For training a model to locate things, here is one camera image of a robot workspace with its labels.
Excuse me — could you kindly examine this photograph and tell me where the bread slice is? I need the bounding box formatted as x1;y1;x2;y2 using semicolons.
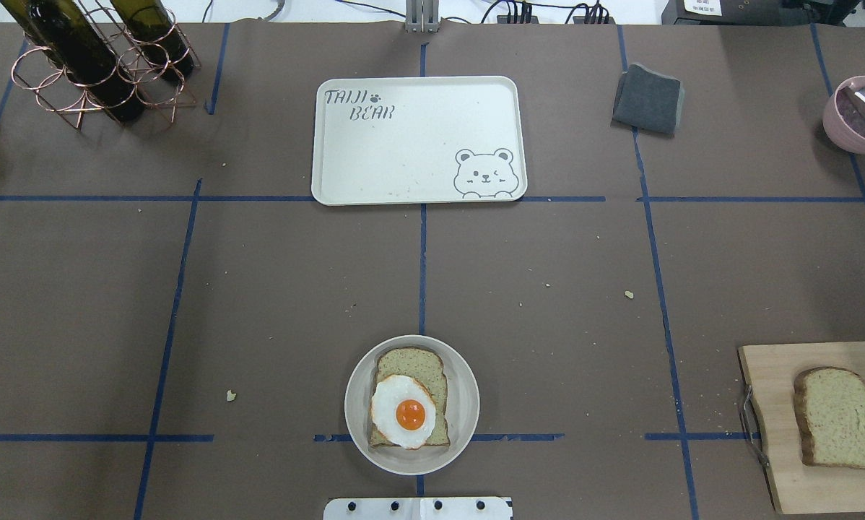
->
793;366;865;470
370;347;450;448

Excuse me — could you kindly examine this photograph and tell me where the cream bear tray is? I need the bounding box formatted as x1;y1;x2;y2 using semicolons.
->
311;76;529;205

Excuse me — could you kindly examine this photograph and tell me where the white round plate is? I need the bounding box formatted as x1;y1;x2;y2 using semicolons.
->
344;335;481;476

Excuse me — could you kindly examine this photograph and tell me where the fried egg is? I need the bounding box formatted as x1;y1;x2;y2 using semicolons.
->
370;375;436;450

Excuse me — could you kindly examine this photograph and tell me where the grey folded cloth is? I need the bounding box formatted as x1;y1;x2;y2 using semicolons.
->
612;62;684;137

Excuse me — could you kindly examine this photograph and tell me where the wooden cutting board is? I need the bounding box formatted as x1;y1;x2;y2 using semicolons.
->
739;342;865;514

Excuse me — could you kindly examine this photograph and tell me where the pink bowl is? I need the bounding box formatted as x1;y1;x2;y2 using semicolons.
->
822;76;865;155

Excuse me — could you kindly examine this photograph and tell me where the dark green wine bottle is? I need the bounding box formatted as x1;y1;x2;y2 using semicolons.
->
0;1;145;123

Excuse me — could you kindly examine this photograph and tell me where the aluminium frame post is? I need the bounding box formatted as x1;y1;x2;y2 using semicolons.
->
405;0;441;33

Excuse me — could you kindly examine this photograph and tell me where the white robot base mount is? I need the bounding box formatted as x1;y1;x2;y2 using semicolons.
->
323;496;514;519

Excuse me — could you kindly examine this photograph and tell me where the copper wire bottle rack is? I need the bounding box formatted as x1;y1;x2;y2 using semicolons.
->
11;1;201;129

